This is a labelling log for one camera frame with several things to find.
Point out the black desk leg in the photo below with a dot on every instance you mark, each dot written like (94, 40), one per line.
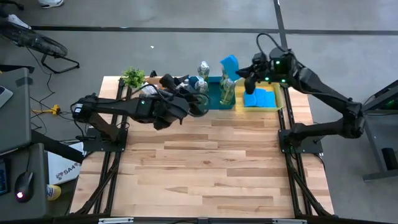
(59, 147)

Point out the yellow plastic bin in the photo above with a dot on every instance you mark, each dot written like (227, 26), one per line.
(238, 102)

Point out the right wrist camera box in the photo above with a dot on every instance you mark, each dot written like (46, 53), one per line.
(258, 58)

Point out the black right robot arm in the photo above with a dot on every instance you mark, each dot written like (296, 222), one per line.
(323, 93)

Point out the small green potted plant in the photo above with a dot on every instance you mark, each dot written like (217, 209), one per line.
(133, 77)

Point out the black table frame rails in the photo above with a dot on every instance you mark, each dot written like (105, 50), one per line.
(107, 174)
(293, 180)

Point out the black floor fan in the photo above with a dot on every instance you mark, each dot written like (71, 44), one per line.
(37, 42)

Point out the blue plastic bin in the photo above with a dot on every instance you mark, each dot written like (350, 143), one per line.
(214, 96)

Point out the black computer mouse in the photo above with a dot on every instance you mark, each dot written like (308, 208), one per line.
(24, 185)

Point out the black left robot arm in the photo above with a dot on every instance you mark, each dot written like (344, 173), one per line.
(109, 107)

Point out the grey desk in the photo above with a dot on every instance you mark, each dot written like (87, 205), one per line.
(34, 174)
(15, 124)

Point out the grey metal stand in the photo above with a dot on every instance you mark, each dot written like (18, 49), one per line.
(373, 130)

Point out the black frame bar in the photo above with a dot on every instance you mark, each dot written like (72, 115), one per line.
(155, 217)

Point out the white cardboard box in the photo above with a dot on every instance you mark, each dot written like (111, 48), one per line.
(63, 169)

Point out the yellow power plug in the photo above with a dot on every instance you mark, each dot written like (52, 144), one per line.
(56, 109)

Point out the black computer green lights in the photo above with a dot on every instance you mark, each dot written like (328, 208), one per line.
(390, 104)

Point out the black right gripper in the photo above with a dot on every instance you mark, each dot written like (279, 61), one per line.
(260, 70)

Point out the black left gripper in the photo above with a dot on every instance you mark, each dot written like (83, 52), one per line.
(168, 110)

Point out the small black box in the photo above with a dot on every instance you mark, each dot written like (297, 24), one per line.
(390, 158)

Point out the silver metal bracket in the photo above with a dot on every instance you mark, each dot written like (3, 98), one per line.
(289, 221)
(115, 220)

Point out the grey laptop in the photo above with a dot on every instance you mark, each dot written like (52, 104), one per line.
(4, 96)

